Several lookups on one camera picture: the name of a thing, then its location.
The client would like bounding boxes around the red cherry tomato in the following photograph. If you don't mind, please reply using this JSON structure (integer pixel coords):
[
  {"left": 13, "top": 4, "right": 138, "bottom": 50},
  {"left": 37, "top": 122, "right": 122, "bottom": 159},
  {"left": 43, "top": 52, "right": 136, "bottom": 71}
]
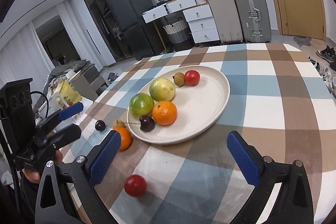
[
  {"left": 184, "top": 70, "right": 201, "bottom": 86},
  {"left": 123, "top": 174, "right": 147, "bottom": 198}
]

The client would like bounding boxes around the dark cherry with stem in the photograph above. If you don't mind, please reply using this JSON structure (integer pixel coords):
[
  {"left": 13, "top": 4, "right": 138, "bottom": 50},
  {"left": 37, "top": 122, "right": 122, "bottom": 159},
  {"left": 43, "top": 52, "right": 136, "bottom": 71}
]
[{"left": 125, "top": 115, "right": 156, "bottom": 133}]

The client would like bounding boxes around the person's left hand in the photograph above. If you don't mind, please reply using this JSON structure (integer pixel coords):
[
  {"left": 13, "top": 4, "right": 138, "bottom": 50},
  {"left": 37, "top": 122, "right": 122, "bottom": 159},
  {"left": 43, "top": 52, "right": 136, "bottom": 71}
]
[{"left": 22, "top": 150, "right": 63, "bottom": 184}]

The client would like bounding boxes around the yellow snack bag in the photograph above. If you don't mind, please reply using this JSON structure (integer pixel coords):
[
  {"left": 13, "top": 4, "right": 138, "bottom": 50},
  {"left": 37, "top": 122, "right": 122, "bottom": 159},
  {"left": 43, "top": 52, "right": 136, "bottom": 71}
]
[{"left": 52, "top": 80, "right": 81, "bottom": 109}]

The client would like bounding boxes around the dark cherry without stem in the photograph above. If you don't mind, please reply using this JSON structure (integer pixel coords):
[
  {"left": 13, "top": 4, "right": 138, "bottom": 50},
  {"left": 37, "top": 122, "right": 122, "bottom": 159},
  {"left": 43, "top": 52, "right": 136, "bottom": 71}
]
[{"left": 94, "top": 120, "right": 106, "bottom": 132}]

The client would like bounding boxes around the brown longan on table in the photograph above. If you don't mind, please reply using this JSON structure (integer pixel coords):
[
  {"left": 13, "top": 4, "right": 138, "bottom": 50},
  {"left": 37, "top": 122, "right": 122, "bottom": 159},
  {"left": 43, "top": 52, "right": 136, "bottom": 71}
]
[{"left": 112, "top": 119, "right": 126, "bottom": 129}]

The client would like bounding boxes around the orange mandarin on table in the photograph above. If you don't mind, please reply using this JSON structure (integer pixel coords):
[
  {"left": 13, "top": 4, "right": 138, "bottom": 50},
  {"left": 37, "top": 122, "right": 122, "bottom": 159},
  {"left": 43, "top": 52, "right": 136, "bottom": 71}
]
[{"left": 114, "top": 127, "right": 132, "bottom": 151}]

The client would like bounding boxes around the green passion fruit front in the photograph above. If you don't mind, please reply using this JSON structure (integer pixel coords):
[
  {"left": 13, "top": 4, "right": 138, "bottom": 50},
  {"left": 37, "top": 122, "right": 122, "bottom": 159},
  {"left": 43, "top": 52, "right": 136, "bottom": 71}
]
[{"left": 129, "top": 93, "right": 154, "bottom": 118}]

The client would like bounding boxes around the orange mandarin on plate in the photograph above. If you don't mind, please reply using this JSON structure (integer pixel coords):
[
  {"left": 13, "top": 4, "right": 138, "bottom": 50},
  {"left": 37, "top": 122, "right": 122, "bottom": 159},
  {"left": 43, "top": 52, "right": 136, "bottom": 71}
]
[{"left": 151, "top": 101, "right": 177, "bottom": 126}]

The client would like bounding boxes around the yellow-green passion fruit back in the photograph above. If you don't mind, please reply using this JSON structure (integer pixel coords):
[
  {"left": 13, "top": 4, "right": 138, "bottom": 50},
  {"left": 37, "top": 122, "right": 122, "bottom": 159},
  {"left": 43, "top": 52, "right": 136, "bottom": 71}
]
[{"left": 149, "top": 78, "right": 175, "bottom": 102}]

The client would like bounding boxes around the black refrigerator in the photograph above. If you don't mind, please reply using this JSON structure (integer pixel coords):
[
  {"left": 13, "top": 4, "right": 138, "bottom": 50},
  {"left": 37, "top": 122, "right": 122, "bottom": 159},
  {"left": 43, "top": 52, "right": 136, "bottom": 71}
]
[{"left": 106, "top": 0, "right": 164, "bottom": 60}]

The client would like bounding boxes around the brown longan on plate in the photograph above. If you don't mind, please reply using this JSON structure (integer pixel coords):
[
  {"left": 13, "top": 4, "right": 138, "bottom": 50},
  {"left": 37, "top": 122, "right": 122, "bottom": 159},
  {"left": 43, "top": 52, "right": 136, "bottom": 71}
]
[{"left": 173, "top": 72, "right": 185, "bottom": 87}]

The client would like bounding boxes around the cream round plate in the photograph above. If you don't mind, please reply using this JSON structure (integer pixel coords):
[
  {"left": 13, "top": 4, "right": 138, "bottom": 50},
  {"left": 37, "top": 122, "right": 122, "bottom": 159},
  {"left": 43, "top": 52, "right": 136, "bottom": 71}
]
[{"left": 126, "top": 65, "right": 230, "bottom": 144}]

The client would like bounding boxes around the woven laundry basket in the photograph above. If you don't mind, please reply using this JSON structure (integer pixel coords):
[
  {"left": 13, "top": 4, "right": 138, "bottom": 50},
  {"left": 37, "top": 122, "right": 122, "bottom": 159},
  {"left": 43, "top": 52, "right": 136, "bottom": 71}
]
[{"left": 163, "top": 17, "right": 194, "bottom": 52}]

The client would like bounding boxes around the white drawer desk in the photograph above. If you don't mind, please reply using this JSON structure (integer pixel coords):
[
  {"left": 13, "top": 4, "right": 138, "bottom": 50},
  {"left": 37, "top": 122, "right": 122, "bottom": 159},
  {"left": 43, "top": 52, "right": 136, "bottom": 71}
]
[{"left": 142, "top": 0, "right": 219, "bottom": 44}]

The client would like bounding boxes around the silver suitcase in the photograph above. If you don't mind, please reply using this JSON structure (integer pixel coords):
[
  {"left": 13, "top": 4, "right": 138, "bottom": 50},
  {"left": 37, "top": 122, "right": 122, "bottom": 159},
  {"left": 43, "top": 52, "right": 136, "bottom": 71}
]
[{"left": 235, "top": 0, "right": 272, "bottom": 43}]

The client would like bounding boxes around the beige suitcase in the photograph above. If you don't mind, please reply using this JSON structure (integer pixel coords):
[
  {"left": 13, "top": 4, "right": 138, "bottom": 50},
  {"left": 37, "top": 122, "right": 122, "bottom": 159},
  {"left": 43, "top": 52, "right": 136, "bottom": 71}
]
[{"left": 207, "top": 0, "right": 243, "bottom": 44}]

